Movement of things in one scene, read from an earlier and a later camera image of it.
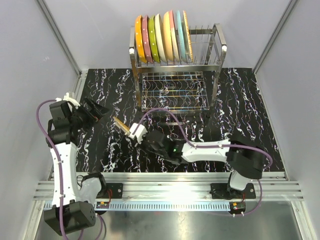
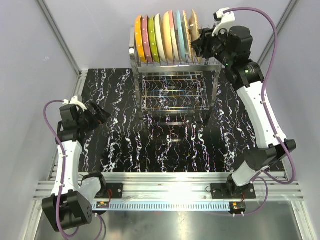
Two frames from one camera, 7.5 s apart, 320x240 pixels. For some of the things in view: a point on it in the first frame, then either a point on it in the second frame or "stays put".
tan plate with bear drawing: (167, 36) stays put
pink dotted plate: (145, 36) stays put
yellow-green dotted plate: (152, 38) stays put
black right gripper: (142, 144) → (205, 40)
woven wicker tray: (187, 41) stays put
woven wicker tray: (125, 128) → (194, 34)
